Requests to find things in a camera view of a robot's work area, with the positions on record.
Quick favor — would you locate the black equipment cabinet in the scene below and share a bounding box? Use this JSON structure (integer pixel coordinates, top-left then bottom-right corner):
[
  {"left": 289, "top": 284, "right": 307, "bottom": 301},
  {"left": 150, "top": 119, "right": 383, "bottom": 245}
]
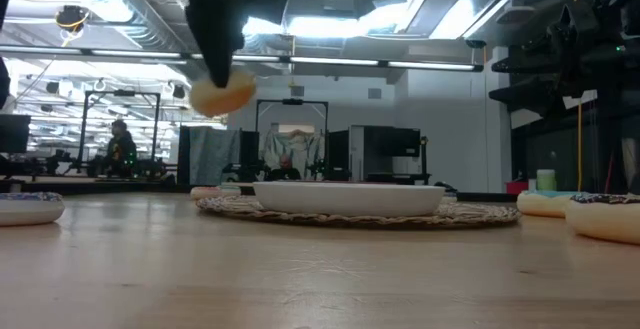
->
[{"left": 348, "top": 124, "right": 432, "bottom": 184}]

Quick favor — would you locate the small pink frosted donut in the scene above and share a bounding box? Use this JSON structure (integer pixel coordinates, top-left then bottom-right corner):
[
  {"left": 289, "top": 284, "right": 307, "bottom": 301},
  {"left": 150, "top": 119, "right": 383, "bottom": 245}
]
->
[{"left": 189, "top": 185, "right": 226, "bottom": 201}]

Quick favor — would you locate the black monitor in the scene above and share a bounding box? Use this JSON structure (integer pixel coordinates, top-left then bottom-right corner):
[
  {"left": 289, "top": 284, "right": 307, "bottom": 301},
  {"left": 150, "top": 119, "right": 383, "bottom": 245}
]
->
[{"left": 0, "top": 113, "right": 32, "bottom": 154}]

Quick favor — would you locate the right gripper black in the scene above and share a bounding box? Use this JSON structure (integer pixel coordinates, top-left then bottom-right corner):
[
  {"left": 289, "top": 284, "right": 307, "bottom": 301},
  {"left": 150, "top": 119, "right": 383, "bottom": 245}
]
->
[{"left": 488, "top": 4, "right": 606, "bottom": 116}]

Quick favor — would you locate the white round plate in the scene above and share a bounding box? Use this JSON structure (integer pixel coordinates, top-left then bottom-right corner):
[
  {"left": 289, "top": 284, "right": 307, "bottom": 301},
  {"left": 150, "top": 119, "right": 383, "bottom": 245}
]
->
[{"left": 252, "top": 181, "right": 446, "bottom": 218}]

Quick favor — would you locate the long linear ceiling light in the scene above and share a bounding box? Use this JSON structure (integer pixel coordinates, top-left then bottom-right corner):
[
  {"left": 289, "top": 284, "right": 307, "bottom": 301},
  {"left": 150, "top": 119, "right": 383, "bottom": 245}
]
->
[{"left": 0, "top": 43, "right": 484, "bottom": 73}]

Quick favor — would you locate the white donut with blue stripes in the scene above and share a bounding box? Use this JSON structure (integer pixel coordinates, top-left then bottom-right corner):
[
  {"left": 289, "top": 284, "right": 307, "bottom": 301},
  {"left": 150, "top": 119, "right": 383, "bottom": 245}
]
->
[{"left": 0, "top": 191, "right": 66, "bottom": 228}]

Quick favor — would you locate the grey curtain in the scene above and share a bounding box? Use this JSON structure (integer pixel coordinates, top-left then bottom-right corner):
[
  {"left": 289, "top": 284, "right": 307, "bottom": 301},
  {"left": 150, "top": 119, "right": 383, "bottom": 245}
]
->
[{"left": 188, "top": 126, "right": 242, "bottom": 186}]

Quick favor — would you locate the large blue frosted donut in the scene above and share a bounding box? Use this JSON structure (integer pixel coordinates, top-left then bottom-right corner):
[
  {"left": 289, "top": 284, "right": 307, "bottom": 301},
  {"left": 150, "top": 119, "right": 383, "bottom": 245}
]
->
[{"left": 516, "top": 190, "right": 584, "bottom": 219}]

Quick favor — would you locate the person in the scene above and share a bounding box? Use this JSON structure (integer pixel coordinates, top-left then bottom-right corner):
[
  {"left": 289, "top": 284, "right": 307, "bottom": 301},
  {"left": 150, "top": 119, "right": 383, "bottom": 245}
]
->
[
  {"left": 105, "top": 119, "right": 139, "bottom": 178},
  {"left": 268, "top": 153, "right": 302, "bottom": 181}
]

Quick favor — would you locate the round woven placemat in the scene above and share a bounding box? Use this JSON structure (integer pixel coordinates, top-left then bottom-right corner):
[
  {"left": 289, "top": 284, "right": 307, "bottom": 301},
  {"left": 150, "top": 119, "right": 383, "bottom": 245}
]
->
[{"left": 195, "top": 194, "right": 521, "bottom": 230}]

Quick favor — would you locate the black metal rig frame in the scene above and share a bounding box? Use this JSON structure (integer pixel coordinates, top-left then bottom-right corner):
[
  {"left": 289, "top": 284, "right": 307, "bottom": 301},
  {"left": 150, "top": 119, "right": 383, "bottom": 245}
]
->
[
  {"left": 254, "top": 98, "right": 330, "bottom": 180},
  {"left": 77, "top": 89, "right": 162, "bottom": 173}
]

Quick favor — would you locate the small teal frosted donut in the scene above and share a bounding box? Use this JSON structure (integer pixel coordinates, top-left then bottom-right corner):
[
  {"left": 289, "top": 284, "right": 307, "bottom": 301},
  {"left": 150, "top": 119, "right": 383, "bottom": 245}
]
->
[{"left": 188, "top": 68, "right": 257, "bottom": 119}]

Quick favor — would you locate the chocolate frosted donut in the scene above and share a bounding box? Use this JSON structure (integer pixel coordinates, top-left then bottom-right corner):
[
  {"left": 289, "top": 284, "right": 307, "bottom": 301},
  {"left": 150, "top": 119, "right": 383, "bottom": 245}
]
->
[{"left": 564, "top": 192, "right": 640, "bottom": 246}]

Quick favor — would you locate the pale green cup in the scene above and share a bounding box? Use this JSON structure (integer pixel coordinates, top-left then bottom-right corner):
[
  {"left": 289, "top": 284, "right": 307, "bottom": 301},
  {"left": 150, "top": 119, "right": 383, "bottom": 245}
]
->
[{"left": 536, "top": 168, "right": 557, "bottom": 193}]

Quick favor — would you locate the ceiling cable reel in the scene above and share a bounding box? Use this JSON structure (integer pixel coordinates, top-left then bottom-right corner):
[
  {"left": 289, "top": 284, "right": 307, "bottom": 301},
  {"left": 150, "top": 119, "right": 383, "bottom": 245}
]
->
[{"left": 54, "top": 4, "right": 91, "bottom": 33}]

